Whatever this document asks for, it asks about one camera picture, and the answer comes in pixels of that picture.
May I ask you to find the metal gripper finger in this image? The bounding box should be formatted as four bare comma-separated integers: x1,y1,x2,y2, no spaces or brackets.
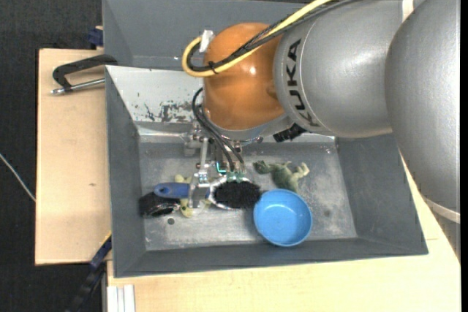
194,170,213,186
188,185,213,210

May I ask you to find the blue-handled black brush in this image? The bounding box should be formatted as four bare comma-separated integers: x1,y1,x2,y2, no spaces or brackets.
153,180,263,211

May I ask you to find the pale yellow toy figure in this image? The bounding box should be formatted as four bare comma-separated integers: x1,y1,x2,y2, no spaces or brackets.
173,173,214,219

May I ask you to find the green toy dinosaur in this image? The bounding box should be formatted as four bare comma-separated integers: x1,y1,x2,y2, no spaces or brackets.
252,159,311,194

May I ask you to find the blue plastic bowl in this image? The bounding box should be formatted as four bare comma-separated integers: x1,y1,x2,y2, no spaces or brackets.
252,189,314,248

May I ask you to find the grey metal bin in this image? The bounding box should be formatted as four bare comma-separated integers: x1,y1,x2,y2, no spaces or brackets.
101,0,429,278

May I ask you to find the pale wood board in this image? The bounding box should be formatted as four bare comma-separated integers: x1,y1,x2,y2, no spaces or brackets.
34,47,113,266

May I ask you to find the black cylinder on white bracket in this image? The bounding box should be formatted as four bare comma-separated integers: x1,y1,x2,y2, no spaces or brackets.
272,123,305,144

